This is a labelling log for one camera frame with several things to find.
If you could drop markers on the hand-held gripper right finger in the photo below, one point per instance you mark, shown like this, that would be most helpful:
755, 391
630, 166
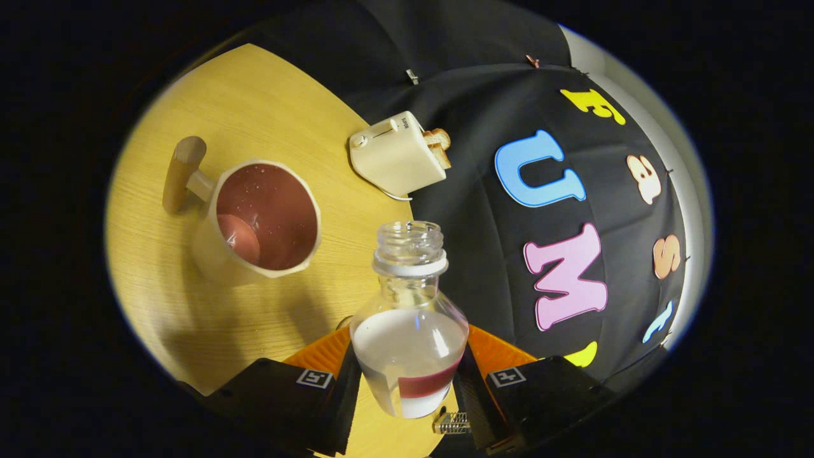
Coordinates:
474, 407

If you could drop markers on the pink cloth clip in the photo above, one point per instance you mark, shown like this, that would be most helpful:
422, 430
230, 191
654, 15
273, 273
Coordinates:
532, 61

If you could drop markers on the black backdrop cloth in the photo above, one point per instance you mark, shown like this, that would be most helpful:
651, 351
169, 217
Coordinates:
483, 95

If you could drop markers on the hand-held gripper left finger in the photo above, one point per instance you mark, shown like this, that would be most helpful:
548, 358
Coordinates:
344, 413

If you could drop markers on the cream toaster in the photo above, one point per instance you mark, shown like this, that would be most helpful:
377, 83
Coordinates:
394, 156

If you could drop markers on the silver metal clip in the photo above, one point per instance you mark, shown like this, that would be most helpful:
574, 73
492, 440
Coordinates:
412, 76

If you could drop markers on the wooden table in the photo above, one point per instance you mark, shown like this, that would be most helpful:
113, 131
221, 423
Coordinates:
267, 95

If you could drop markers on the toasted bread slice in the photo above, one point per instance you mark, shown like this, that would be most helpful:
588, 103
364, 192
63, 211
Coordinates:
442, 159
439, 137

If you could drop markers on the clear plastic juice bottle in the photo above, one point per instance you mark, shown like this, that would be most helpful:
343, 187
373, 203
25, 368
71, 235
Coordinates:
407, 350

